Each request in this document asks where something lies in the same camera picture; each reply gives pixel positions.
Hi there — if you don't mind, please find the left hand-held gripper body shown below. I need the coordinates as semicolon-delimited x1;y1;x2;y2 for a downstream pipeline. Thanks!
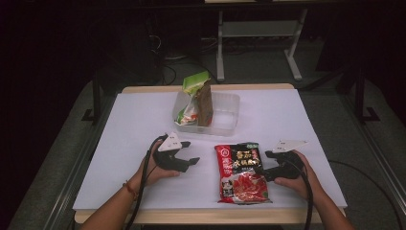
151;131;193;173

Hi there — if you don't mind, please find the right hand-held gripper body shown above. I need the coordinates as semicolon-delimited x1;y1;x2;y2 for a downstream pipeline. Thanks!
263;139;309;183

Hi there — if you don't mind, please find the red and black food packet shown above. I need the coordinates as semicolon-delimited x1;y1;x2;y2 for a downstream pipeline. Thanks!
214;142;273;205

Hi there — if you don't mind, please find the gold brown food packet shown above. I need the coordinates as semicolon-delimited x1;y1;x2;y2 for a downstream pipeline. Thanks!
193;79;214;127

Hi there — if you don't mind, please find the clear plastic basket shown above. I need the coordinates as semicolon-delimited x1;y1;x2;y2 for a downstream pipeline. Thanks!
171;90;241;138

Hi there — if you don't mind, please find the green and white food packet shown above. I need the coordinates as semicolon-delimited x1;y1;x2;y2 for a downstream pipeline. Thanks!
174;70;212;127

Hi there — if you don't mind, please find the person's left hand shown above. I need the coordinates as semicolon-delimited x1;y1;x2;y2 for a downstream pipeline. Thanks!
135;139;182;190

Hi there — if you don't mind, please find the person's right hand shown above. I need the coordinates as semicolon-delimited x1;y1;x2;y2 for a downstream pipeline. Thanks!
273;149;324;201

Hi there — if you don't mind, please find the white paper sheet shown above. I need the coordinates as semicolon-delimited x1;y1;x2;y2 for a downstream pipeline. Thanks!
72;88;349;211

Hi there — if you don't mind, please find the black metal stand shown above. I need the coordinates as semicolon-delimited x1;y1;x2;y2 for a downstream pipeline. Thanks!
80;72;103;127
346;63;381;125

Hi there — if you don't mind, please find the left hand-held gripper black cable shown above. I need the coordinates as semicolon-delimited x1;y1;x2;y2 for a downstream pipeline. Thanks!
124;134;169;230

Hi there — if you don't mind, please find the hand-held gripper black cable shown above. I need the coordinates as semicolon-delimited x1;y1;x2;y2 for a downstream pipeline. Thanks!
286;158;315;230
124;134;169;230

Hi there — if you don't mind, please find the right hand-held gripper black cable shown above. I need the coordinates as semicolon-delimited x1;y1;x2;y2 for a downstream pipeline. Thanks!
286;158;315;230

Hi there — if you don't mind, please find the red string bracelet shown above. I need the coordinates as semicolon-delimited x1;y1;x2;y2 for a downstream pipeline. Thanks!
122;179;140;201

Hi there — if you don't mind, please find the tangle of background cables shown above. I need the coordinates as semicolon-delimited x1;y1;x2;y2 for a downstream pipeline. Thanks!
149;33;221;86

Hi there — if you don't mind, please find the black cable on floor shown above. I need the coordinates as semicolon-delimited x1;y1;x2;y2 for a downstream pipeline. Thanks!
328;159;404;230

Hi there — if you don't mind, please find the aluminium rail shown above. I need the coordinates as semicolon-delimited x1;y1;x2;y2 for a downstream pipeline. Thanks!
337;92;406;209

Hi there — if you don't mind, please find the white metal table frame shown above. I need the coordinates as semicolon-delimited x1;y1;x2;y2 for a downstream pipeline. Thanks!
215;9;309;82

